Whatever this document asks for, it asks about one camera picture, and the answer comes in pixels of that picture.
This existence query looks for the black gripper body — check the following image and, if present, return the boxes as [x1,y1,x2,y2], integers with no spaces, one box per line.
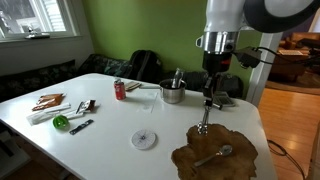
[202,51,232,87]

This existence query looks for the silver spoon with beaded handle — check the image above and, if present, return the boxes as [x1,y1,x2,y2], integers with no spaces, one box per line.
[197,106,210,135]

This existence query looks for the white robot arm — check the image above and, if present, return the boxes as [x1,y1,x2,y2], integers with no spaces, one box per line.
[196,0,320,110]

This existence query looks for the utensils standing in pot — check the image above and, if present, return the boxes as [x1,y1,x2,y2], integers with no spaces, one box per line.
[171,68,184,89]

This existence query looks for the stainless steel pot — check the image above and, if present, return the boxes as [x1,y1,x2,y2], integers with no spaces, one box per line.
[159,79,186,104]

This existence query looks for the silver spoon on plate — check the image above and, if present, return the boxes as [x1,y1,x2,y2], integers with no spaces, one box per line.
[194,145,233,167]

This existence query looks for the wooden leaf-shaped plate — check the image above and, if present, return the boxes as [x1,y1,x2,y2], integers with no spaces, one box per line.
[171,124,258,180]

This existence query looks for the grey desk calculator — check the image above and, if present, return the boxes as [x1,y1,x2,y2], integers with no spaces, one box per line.
[213,92,235,107]

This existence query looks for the black backpack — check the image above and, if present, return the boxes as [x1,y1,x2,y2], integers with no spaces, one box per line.
[124,50,162,83]

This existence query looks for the red soda can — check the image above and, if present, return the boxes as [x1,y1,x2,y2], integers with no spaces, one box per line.
[114,79,126,100]

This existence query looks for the floral dark back cushion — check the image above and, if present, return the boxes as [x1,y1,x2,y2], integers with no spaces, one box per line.
[77,54,130,77]

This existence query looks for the brown wrapped snack bar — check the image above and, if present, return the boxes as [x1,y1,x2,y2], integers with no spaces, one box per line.
[76,100,95,114]

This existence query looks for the dark flat strip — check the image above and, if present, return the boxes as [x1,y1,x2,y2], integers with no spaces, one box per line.
[69,119,94,135]

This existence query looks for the green round plastic object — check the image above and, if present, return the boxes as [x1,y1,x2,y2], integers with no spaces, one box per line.
[53,115,69,130]

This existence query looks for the white wrapped packet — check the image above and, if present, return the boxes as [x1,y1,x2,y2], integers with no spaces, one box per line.
[26,103,84,126]

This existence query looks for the orange snack packet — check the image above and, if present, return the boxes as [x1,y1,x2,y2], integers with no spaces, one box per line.
[32,94,63,111]

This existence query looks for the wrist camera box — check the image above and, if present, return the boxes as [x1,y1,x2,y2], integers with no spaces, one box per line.
[233,47,262,69]

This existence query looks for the black floor cable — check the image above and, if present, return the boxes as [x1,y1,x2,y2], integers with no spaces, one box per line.
[266,138,307,180]

